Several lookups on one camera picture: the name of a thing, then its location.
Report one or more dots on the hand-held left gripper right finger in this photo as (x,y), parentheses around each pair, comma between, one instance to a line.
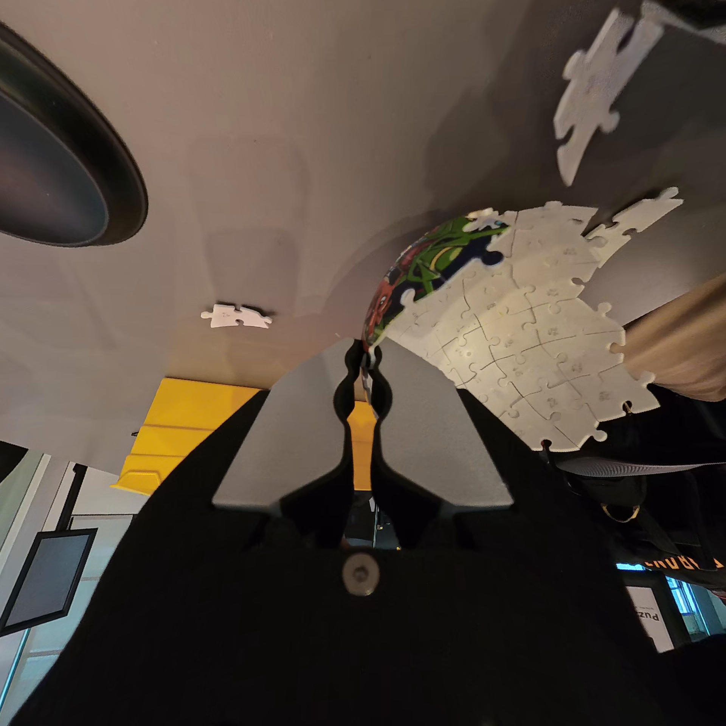
(436,448)

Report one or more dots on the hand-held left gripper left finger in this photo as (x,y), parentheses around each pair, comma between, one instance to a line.
(283,448)

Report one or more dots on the partly built puzzle ball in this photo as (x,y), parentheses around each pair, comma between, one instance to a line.
(539,340)

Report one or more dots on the joined white puzzle piece pair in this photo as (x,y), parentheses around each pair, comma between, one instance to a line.
(227,316)

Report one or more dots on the person's beige trousers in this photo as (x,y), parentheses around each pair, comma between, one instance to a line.
(680,340)

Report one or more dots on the yellow plastic bin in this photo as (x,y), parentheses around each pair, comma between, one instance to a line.
(181,431)

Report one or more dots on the black computer monitor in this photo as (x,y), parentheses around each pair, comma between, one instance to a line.
(48,578)

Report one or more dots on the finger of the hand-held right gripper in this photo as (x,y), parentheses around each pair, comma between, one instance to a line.
(697,25)

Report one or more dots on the black round puzzle stand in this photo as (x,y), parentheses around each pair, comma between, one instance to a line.
(51,159)

